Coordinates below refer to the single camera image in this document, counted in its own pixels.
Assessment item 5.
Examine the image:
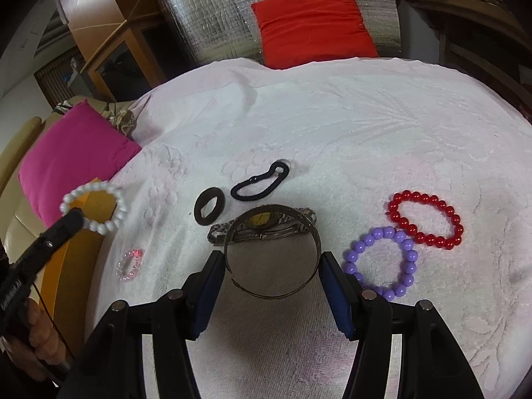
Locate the person's left hand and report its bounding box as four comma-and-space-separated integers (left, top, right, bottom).
1, 298, 67, 382

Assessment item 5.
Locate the magenta pillow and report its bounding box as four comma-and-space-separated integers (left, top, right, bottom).
18, 101, 141, 228

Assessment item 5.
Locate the clear pink bead bracelet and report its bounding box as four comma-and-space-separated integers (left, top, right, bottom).
114, 248, 144, 283

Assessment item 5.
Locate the patterned beige cloth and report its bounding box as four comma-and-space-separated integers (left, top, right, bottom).
102, 102, 136, 136

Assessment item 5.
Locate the red bead bracelet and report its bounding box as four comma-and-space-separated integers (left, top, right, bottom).
387, 189, 466, 251

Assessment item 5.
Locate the white pearl bead bracelet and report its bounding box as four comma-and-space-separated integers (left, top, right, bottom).
59, 180, 127, 235

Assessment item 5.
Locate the silver foil insulation sheet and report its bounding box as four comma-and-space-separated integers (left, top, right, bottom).
160, 0, 401, 65

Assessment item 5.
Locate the thin black hair elastic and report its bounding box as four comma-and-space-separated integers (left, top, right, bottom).
230, 160, 290, 202

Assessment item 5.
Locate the wooden cabinet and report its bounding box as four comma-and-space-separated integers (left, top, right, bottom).
59, 0, 190, 102

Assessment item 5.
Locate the orange cardboard box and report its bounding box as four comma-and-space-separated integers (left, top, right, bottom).
39, 177, 117, 358

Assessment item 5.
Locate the white pink floral blanket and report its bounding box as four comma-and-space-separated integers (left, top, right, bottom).
85, 59, 531, 398

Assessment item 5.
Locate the thick black hair tie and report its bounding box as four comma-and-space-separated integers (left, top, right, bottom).
193, 186, 226, 227

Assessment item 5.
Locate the silver metal bangle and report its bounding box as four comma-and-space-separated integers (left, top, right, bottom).
223, 204, 322, 300

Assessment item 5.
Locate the silver gold wristwatch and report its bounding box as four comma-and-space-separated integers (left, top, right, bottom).
207, 212, 308, 247

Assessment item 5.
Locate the small red pillow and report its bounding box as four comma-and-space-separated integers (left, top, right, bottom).
251, 0, 379, 69

